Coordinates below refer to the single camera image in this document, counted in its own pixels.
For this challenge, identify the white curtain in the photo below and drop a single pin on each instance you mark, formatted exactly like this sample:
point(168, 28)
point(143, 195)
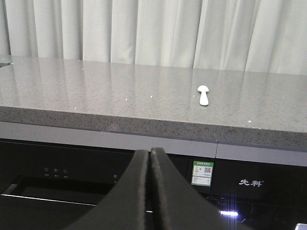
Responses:
point(246, 35)

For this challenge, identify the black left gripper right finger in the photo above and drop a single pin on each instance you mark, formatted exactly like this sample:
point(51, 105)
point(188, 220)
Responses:
point(177, 205)

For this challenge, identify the black disinfection cabinet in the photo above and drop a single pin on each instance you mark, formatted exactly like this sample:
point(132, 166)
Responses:
point(259, 196)

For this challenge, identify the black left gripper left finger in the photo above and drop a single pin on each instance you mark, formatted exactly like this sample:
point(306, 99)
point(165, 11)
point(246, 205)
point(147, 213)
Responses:
point(124, 207)

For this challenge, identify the mint green plastic spoon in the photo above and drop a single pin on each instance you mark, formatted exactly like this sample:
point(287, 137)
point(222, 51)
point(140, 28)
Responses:
point(203, 90)

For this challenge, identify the green energy label sticker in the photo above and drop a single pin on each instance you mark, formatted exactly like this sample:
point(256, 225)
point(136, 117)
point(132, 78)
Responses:
point(202, 173)

